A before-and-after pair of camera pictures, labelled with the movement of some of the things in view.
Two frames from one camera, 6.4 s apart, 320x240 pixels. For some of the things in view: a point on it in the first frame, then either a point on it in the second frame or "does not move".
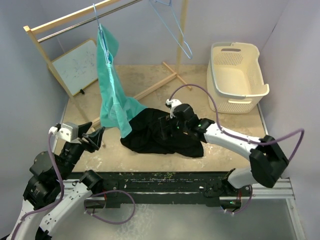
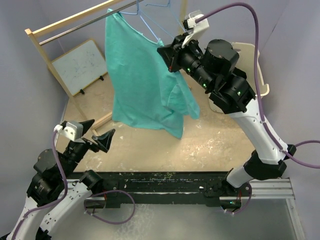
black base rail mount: [117, 188] does not move
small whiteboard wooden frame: [78, 67] does not move
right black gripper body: [177, 127] → [182, 54]
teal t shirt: [115, 107] → [145, 92]
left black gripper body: [82, 144] does not move
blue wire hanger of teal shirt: [101, 36] → [137, 13]
